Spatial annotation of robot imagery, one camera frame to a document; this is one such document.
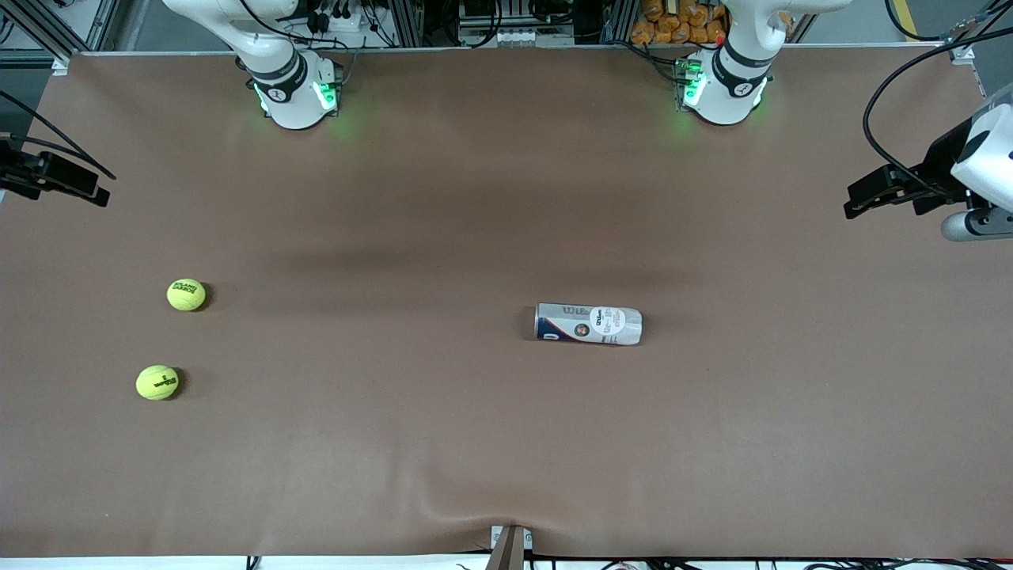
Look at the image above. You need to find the yellow-green tennis ball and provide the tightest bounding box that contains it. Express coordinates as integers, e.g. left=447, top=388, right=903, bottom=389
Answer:
left=166, top=279, right=207, bottom=313
left=135, top=364, right=180, bottom=401

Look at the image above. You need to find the clear Wilson tennis ball can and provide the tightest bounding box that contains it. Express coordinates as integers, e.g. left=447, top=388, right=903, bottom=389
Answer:
left=535, top=302, right=643, bottom=347

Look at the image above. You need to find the orange toy bread pile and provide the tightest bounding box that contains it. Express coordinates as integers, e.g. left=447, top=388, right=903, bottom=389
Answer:
left=631, top=0, right=729, bottom=46

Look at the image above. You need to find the white power strip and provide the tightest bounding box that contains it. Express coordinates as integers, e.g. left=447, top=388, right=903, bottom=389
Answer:
left=313, top=6, right=366, bottom=34

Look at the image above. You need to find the brown table cover sheet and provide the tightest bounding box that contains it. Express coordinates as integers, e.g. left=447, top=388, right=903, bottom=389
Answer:
left=0, top=44, right=1013, bottom=559

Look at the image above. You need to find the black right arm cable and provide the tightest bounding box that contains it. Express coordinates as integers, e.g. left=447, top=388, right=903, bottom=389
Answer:
left=0, top=89, right=117, bottom=181

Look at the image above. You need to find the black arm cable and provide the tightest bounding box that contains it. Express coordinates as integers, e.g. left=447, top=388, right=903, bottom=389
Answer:
left=0, top=89, right=117, bottom=181
left=863, top=28, right=1013, bottom=199

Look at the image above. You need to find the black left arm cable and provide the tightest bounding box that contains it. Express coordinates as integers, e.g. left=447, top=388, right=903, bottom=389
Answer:
left=863, top=28, right=1013, bottom=199

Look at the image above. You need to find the aluminium frame strut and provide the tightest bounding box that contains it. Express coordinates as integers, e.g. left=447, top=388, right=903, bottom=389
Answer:
left=946, top=0, right=1013, bottom=64
left=0, top=0, right=121, bottom=63

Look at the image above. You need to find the table edge camera post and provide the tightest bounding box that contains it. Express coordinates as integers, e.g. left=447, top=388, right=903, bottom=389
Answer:
left=489, top=524, right=534, bottom=570

